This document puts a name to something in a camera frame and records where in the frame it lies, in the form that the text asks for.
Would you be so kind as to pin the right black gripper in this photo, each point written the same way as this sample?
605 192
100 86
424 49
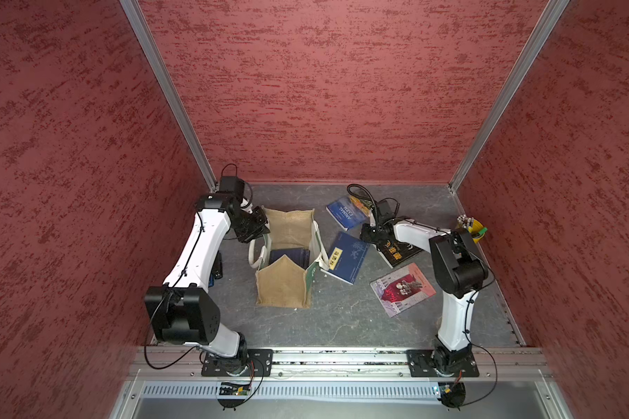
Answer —
364 234

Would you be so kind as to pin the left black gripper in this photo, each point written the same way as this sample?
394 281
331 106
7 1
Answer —
260 229

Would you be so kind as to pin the black book yellow characters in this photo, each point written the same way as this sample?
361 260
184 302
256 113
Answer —
394 253

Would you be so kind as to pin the Animal Farm blue book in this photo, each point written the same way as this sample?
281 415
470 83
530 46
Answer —
349 212

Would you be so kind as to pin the dark blue book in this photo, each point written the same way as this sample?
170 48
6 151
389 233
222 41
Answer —
346 258
299 256

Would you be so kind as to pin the green burlap canvas bag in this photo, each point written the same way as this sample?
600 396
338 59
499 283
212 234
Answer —
284 284

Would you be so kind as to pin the pink red book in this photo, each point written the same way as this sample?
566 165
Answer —
402 289

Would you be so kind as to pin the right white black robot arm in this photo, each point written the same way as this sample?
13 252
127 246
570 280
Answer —
460 274

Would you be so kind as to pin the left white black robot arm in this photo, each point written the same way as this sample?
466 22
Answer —
181 311

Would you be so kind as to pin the yellow pen cup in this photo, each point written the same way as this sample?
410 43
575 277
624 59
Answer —
471 225

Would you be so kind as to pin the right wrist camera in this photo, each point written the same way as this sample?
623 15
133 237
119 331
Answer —
385 210

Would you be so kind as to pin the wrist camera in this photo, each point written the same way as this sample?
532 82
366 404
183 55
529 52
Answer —
385 210
232 186

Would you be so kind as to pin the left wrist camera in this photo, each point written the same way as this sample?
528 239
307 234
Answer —
232 186

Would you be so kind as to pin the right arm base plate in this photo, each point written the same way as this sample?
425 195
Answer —
440 362

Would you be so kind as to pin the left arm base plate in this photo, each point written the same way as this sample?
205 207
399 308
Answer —
255 363

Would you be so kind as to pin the left aluminium corner post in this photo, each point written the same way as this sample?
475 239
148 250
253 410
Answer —
139 25

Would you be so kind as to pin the aluminium corner post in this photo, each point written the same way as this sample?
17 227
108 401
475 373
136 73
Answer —
139 25
546 23

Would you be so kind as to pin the aluminium front rail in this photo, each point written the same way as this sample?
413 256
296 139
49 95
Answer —
384 364

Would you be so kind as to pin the right aluminium corner post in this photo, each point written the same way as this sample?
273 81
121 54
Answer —
546 23

